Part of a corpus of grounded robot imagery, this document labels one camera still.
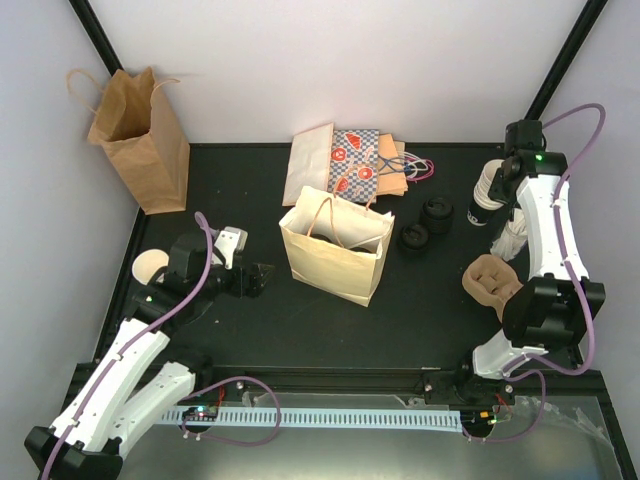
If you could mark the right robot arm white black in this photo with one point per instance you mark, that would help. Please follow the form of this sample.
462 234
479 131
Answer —
556 307

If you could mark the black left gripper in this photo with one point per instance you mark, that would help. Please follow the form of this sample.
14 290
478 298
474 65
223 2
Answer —
255 284

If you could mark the brown flat paper bag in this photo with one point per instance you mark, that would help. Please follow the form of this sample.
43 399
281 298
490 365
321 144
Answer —
391 176

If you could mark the black right frame post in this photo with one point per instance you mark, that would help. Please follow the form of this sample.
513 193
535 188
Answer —
578 34

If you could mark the stack of white paper cups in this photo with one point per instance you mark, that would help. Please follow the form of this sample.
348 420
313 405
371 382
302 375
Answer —
481 207

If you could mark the cream paper bag with handles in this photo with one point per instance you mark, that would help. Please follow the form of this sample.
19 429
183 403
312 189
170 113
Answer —
334 268

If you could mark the white flat paper bag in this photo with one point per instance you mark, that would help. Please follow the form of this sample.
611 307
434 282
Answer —
309 162

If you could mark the standing brown paper bag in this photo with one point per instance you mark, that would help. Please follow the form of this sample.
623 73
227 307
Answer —
138 130

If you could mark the black left frame post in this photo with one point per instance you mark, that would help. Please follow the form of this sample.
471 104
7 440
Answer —
96 34

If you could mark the tall black lid stack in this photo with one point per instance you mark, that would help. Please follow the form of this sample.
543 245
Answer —
436 215

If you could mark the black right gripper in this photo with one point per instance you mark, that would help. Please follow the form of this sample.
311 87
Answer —
496 188

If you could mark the light blue slotted cable duct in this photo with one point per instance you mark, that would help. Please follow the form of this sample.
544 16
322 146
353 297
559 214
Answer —
316 418

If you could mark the black frame post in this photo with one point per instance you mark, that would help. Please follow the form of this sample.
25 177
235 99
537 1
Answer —
96 34
578 34

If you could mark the glass of wrapped stirrers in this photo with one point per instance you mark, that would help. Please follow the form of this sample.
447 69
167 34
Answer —
512 238

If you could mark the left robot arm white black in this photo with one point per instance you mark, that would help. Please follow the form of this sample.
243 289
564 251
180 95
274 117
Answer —
91 438

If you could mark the small circuit board with LEDs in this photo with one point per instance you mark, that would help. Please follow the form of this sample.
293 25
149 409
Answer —
200 413

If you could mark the left stack of paper cups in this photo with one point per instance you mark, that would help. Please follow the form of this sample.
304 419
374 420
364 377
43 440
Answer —
147 264

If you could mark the blue checkered paper bag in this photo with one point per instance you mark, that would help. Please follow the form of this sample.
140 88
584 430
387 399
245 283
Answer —
353 170

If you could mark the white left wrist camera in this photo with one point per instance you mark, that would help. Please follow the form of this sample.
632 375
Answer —
229 243

